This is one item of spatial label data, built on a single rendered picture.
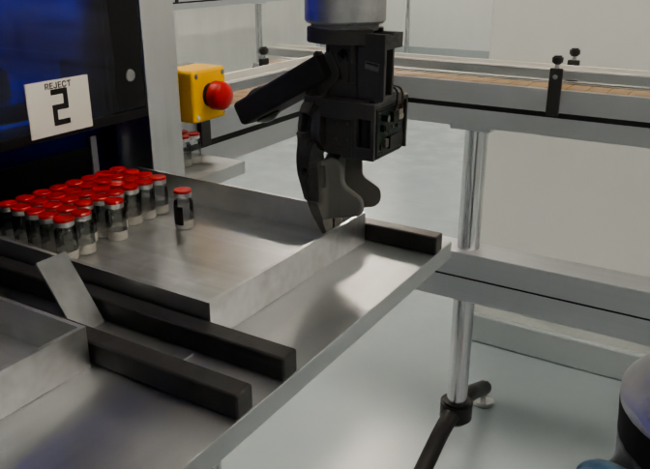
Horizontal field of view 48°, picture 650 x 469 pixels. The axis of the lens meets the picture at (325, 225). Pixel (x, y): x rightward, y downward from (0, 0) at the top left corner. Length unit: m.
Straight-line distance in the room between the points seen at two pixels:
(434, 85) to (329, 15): 0.92
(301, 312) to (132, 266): 0.20
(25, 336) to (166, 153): 0.42
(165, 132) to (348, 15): 0.41
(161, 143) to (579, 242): 1.49
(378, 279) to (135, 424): 0.29
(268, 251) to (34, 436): 0.34
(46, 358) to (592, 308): 1.25
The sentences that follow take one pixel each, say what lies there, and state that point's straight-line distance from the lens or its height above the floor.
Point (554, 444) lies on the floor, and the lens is 2.03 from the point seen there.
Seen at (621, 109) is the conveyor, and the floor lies 0.91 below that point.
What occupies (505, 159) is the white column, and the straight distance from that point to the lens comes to 2.20.
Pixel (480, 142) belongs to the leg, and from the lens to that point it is 1.60.
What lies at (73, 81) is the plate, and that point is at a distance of 0.88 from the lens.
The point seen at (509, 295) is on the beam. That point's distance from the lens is 1.66.
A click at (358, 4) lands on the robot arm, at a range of 0.66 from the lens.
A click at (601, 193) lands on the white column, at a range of 2.16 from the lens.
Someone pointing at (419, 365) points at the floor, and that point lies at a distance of 2.28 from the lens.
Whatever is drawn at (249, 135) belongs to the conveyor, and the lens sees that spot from 1.31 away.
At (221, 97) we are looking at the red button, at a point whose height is 1.00.
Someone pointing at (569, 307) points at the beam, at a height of 0.48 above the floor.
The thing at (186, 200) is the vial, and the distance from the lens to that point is 0.84.
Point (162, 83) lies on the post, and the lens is 0.98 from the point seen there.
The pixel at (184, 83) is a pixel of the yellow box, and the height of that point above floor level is 1.01.
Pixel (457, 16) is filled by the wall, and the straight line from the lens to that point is 9.21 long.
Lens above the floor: 1.18
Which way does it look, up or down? 20 degrees down
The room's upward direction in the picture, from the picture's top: straight up
